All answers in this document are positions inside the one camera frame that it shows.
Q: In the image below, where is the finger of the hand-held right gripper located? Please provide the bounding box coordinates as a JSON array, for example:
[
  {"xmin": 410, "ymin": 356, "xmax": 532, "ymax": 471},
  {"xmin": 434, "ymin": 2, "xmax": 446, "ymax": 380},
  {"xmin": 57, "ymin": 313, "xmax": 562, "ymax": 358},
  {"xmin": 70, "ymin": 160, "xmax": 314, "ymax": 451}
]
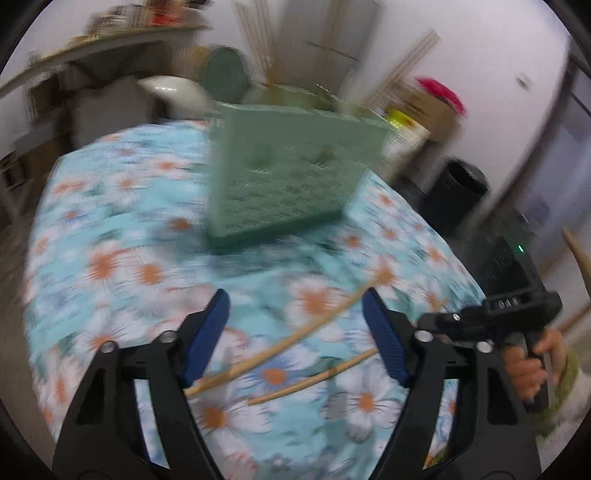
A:
[
  {"xmin": 438, "ymin": 329, "xmax": 499, "ymax": 354},
  {"xmin": 418, "ymin": 309, "xmax": 488, "ymax": 330}
]

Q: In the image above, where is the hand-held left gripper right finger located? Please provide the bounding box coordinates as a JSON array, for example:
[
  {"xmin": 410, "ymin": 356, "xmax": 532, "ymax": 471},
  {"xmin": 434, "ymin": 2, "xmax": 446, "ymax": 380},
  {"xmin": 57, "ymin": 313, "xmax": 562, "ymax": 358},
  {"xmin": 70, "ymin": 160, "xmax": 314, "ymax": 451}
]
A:
[{"xmin": 361, "ymin": 287, "xmax": 543, "ymax": 480}]

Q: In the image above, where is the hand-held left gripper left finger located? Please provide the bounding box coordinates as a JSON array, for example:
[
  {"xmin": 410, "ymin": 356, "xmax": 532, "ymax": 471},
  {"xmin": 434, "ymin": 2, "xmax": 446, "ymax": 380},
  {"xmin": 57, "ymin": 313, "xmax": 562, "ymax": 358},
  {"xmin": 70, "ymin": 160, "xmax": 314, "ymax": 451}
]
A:
[{"xmin": 52, "ymin": 288, "xmax": 232, "ymax": 480}]

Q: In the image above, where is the green utensil holder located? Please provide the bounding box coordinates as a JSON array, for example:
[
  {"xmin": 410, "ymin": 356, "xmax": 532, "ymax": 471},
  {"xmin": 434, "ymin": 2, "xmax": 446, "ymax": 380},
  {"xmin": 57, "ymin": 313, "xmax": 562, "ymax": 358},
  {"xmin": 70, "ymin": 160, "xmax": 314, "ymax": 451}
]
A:
[{"xmin": 205, "ymin": 83, "xmax": 402, "ymax": 252}]

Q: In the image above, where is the person's right forearm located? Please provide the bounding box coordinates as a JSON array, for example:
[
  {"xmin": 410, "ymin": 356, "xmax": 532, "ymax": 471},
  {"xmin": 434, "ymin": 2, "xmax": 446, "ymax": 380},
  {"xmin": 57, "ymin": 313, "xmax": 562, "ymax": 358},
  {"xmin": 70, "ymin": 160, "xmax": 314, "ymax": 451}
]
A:
[{"xmin": 529, "ymin": 348, "xmax": 589, "ymax": 446}]

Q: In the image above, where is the person's right hand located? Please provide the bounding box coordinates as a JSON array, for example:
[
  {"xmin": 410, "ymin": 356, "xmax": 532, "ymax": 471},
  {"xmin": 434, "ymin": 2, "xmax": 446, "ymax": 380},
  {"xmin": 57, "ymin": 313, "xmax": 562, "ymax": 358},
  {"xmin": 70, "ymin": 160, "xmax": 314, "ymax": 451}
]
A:
[{"xmin": 505, "ymin": 329, "xmax": 570, "ymax": 403}]

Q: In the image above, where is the floral blue blanket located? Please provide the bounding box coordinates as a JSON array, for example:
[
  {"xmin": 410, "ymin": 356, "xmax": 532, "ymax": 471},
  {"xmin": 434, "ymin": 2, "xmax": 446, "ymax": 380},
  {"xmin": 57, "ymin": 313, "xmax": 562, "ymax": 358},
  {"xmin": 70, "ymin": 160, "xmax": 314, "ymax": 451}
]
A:
[{"xmin": 21, "ymin": 117, "xmax": 490, "ymax": 480}]

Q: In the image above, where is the black trash bin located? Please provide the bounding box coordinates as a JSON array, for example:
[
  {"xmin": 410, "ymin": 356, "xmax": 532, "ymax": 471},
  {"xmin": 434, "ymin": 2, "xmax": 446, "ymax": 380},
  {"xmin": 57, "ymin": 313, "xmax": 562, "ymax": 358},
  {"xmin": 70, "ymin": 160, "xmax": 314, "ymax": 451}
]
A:
[{"xmin": 431, "ymin": 157, "xmax": 490, "ymax": 220}]

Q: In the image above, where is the yellow-green package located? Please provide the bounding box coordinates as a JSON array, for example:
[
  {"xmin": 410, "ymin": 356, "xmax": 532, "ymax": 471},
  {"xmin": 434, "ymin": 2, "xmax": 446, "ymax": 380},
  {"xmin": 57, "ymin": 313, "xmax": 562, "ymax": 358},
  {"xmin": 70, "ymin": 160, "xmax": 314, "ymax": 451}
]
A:
[{"xmin": 385, "ymin": 105, "xmax": 431, "ymax": 160}]

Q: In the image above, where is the open cardboard box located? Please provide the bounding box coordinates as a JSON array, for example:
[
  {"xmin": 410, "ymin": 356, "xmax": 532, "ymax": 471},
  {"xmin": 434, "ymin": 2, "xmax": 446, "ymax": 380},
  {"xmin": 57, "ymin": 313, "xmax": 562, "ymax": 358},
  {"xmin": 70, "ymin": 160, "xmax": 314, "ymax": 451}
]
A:
[{"xmin": 382, "ymin": 91, "xmax": 451, "ymax": 140}]

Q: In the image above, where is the white pillow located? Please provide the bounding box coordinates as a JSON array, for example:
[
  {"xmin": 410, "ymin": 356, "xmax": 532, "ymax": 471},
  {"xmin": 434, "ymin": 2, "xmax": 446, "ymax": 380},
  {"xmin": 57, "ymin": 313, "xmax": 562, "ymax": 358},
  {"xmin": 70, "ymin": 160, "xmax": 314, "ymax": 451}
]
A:
[{"xmin": 73, "ymin": 78, "xmax": 154, "ymax": 149}]

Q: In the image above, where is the white ladle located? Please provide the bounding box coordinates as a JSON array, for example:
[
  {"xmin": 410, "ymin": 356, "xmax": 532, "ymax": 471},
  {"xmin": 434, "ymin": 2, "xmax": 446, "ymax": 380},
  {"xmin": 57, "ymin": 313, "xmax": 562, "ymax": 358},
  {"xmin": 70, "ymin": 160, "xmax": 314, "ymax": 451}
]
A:
[{"xmin": 137, "ymin": 75, "xmax": 219, "ymax": 114}]

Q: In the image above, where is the small microwave oven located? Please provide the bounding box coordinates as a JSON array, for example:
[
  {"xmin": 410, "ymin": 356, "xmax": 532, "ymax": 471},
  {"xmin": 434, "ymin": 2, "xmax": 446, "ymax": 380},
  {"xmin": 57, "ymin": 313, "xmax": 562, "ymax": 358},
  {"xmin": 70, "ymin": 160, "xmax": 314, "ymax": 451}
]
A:
[{"xmin": 0, "ymin": 156, "xmax": 25, "ymax": 191}]

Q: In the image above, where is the dark green spoon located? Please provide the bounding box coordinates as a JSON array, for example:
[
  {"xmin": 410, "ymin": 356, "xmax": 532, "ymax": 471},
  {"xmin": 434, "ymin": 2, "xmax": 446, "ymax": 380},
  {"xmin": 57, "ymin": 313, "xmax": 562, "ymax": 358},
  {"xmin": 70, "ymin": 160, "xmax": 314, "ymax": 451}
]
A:
[{"xmin": 202, "ymin": 45, "xmax": 254, "ymax": 105}]

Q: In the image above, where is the silver refrigerator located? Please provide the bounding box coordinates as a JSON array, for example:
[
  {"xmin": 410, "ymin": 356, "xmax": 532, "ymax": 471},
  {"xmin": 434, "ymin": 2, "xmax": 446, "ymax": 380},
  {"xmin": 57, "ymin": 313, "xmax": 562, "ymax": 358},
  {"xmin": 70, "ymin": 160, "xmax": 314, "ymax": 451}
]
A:
[{"xmin": 277, "ymin": 0, "xmax": 385, "ymax": 108}]

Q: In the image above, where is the white-legged desk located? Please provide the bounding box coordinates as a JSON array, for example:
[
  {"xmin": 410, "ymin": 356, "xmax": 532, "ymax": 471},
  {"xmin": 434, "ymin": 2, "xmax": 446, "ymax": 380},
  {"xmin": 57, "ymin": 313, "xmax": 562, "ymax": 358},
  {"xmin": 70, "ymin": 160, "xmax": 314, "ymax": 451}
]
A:
[{"xmin": 0, "ymin": 22, "xmax": 213, "ymax": 100}]

